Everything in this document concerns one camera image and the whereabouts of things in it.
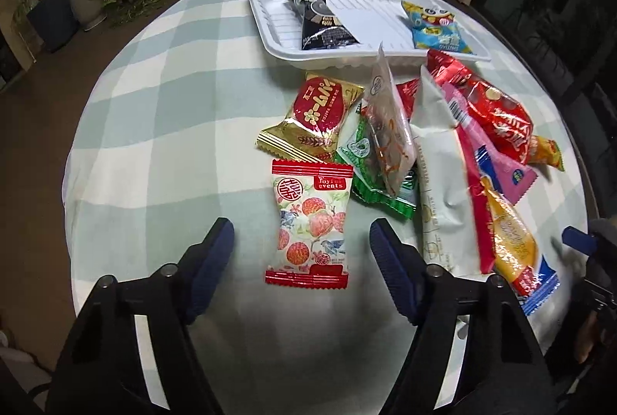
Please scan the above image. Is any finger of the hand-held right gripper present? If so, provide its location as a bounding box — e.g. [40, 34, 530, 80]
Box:
[563, 226, 598, 252]

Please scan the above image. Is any blue yellow cartoon snack packet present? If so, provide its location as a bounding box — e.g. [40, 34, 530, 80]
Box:
[401, 0, 475, 56]

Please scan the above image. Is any clear plastic snack packet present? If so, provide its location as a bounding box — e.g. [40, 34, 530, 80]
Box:
[361, 41, 418, 199]

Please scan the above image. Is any pink snack packet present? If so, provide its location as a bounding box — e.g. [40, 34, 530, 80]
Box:
[441, 80, 538, 206]

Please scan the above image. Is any large white snack packet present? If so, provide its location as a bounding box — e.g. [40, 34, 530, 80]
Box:
[412, 65, 483, 278]

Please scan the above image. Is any yellow orange snack packet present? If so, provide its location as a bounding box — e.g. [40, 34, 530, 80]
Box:
[479, 176, 541, 297]

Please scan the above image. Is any white floral red-edged snack packet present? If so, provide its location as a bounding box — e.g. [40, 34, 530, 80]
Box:
[264, 159, 355, 289]

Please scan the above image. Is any small orange snack packet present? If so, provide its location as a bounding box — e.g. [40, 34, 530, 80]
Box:
[525, 135, 566, 173]

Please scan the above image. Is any dark glass cabinet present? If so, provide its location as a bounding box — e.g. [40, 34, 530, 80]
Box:
[472, 0, 617, 107]

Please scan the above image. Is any person's right hand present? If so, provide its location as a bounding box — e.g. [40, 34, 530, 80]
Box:
[575, 313, 602, 364]

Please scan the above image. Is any gold red snack packet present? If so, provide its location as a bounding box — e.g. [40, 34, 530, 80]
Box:
[255, 73, 366, 164]

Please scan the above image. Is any long red snack packet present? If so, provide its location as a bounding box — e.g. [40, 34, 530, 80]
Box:
[455, 121, 497, 275]

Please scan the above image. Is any white plastic tray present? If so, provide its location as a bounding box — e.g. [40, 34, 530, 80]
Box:
[246, 0, 492, 71]

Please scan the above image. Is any red chocolate ball bag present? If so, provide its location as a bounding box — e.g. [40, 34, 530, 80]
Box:
[427, 49, 536, 165]

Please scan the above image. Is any green snack packet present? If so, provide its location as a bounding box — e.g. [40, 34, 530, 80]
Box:
[336, 106, 419, 219]

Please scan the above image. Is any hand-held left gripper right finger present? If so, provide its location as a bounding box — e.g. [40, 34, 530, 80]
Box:
[369, 218, 560, 415]

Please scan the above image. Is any black snack packet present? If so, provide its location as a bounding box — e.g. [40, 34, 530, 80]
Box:
[282, 0, 361, 52]

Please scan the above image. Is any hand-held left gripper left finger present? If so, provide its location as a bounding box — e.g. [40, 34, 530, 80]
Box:
[46, 217, 235, 415]

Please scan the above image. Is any small red snack packet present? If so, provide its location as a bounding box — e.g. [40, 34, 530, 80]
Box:
[395, 78, 422, 119]

